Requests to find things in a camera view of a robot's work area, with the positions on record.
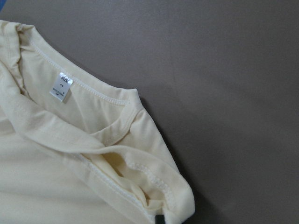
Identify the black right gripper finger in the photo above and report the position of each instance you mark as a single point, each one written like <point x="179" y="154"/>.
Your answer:
<point x="160" y="219"/>

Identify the beige long-sleeve graphic shirt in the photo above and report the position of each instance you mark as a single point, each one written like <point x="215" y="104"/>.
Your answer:
<point x="75" y="150"/>

